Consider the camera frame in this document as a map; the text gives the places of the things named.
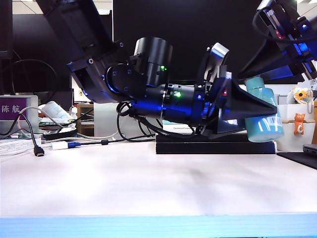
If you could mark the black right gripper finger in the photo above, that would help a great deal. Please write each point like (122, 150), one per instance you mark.
(284, 74)
(270, 62)

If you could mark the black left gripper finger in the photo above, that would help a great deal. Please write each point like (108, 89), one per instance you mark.
(247, 106)
(230, 130)

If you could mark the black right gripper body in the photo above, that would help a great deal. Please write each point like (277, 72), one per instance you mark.
(297, 39)

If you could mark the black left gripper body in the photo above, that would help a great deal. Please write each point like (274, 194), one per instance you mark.
(213, 106)

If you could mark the teal spray bottle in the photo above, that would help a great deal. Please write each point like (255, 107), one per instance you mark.
(265, 129)

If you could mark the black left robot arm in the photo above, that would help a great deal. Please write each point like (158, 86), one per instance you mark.
(74, 29)

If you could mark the sunflower plush toy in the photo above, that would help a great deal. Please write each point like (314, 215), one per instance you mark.
(301, 95)

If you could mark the white box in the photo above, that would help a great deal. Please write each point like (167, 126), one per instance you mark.
(288, 112)

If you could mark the white book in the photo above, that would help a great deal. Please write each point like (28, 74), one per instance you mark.
(178, 128)

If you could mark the orange cat figure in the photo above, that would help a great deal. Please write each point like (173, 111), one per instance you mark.
(299, 124)

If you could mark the black mouse pad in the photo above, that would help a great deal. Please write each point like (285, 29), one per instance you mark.
(302, 160)

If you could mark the grey laptop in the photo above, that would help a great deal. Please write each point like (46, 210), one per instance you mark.
(310, 149)

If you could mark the black AOC monitor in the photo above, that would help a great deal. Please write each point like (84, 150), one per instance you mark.
(185, 22)

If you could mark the brown wooden box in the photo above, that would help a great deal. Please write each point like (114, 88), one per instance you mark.
(85, 114)

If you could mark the blue VGA connector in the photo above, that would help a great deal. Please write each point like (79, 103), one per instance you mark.
(73, 144)

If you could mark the black dish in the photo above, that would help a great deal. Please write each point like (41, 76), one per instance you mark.
(59, 135)

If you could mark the white lotion tube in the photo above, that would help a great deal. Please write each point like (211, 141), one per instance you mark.
(55, 110)

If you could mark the white adapter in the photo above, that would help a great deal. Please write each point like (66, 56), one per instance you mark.
(59, 145)

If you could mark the printed papers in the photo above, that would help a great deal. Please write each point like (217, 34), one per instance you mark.
(15, 146)

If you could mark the purple name sign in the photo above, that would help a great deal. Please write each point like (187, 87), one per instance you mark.
(10, 109)

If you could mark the dark monitor edge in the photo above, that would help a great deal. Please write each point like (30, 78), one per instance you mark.
(6, 37)

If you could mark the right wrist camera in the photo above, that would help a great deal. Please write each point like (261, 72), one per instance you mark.
(268, 15)

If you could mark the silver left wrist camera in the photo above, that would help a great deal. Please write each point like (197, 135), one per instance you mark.
(219, 53)

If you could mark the wall socket plate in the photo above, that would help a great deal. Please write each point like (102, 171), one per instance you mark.
(80, 93)

